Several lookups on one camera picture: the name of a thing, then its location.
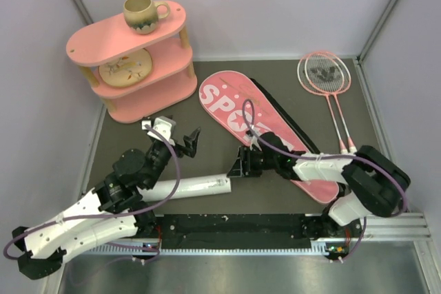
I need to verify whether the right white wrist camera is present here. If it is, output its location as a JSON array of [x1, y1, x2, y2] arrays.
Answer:
[[245, 129, 262, 151]]

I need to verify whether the beige ceramic mug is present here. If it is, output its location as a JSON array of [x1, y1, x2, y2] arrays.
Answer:
[[123, 0, 171, 34]]

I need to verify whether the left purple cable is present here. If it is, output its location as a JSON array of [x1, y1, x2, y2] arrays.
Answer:
[[3, 127, 185, 262]]

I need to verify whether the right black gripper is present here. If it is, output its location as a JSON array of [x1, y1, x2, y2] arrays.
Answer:
[[227, 145, 278, 178]]

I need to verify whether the pink sport racket bag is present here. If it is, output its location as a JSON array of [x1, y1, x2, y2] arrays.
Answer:
[[198, 70, 347, 204]]

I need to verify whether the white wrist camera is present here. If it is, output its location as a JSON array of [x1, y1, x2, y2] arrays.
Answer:
[[245, 129, 262, 151], [141, 116, 176, 146]]

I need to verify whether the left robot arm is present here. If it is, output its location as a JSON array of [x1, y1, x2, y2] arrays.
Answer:
[[12, 125, 201, 280]]

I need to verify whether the pink badminton racket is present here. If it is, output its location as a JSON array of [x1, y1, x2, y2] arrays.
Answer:
[[305, 51, 357, 154], [297, 51, 348, 154]]

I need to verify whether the pink three-tier wooden shelf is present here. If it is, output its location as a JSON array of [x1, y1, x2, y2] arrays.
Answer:
[[66, 0, 197, 123]]

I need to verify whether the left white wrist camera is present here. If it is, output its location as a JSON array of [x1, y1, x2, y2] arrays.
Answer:
[[141, 116, 176, 146]]

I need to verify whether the white shuttlecock tube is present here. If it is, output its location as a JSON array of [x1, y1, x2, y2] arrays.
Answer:
[[139, 174, 232, 202]]

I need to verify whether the cream floral plate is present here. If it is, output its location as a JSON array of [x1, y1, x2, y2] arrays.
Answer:
[[98, 49, 153, 88]]

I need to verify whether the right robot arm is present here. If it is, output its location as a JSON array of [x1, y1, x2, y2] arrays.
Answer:
[[227, 132, 411, 236]]

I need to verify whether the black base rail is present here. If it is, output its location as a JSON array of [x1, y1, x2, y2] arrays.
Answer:
[[57, 213, 428, 257]]

